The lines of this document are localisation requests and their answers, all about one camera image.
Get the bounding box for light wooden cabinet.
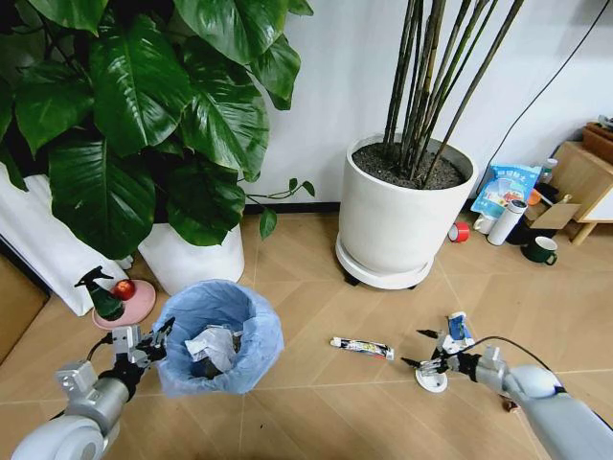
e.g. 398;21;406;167
545;140;613;246

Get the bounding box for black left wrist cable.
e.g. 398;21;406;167
85;333;114;366

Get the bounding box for blue snack bag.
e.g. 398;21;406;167
470;164;540;218

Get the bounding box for dark green mug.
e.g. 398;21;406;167
520;235;559;266

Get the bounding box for large white plant pot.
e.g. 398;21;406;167
337;133;480;279

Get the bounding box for tall bamboo stalks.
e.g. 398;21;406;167
382;0;526;191

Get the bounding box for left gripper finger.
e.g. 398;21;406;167
141;316;176;349
132;345;169;371

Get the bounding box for white thermos bottle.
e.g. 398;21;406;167
487;198;529;247

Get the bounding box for dark crumpled trash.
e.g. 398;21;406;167
190;359;226;380

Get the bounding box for brown box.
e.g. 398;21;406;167
581;121;613;163

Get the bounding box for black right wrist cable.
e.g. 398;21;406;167
465;335;562;387

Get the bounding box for white toothpaste tube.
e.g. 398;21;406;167
329;335;397;362

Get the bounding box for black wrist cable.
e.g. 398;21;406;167
85;333;114;366
465;335;562;387

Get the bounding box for pink round plate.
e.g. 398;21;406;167
92;279;157;331

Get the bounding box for black wall cable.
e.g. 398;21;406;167
477;0;605;198

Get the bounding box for brown cardboard piece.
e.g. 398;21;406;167
530;193;581;231

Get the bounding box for dark green spray bottle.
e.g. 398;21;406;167
73;265;126;322

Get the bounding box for blue white small packet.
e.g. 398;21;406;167
446;310;474;344

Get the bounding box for large leafy green plant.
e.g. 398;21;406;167
0;0;317;261

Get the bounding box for small white plant pot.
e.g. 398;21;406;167
137;221;246;297

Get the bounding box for white leaning board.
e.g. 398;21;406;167
0;161;129;316

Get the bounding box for white wheeled pot saucer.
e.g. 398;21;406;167
334;232;436;291

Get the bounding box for white round lid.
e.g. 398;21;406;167
414;367;450;395

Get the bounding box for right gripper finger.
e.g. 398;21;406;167
415;328;451;356
399;356;449;379

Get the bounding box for crumpled white paper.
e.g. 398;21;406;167
184;325;239;373

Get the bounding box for trash bin with blue bag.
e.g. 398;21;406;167
152;279;285;398

